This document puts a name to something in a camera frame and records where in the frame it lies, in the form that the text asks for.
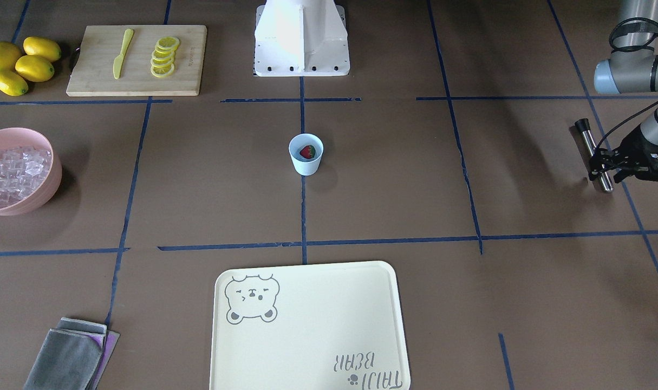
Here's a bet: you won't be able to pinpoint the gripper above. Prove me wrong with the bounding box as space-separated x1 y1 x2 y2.
587 133 658 183

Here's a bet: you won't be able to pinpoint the steel muddler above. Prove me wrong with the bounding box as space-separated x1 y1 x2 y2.
574 119 614 193

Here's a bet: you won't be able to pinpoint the red strawberry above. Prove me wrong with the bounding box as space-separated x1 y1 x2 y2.
298 144 318 161

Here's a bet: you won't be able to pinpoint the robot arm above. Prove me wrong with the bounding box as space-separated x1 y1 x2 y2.
588 1 658 183

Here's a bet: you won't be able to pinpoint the light blue cup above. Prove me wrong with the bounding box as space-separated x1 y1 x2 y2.
288 133 324 176

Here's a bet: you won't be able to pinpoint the ice cubes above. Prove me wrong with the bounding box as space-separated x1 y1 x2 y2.
0 146 53 209

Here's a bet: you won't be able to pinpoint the cream bear tray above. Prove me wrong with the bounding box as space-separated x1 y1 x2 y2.
209 260 412 389

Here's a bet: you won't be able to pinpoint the lemon slices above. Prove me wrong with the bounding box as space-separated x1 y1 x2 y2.
150 36 180 77

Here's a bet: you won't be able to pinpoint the yellow plastic knife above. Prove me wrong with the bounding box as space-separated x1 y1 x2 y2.
112 29 135 80

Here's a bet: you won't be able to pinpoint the bamboo cutting board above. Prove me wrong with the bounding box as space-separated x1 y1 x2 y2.
66 25 207 97

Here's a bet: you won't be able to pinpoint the yellow lemon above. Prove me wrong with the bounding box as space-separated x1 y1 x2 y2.
23 36 62 63
0 70 29 96
0 41 24 70
15 55 55 82

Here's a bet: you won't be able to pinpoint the grey folded cloth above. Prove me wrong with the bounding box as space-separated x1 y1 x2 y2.
23 317 120 389

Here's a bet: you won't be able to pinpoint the pink bowl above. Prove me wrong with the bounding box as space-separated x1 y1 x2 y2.
0 127 62 216

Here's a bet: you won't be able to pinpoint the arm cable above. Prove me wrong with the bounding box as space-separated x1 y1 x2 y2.
600 17 658 158

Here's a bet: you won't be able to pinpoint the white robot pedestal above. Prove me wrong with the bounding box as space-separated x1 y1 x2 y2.
253 1 350 77

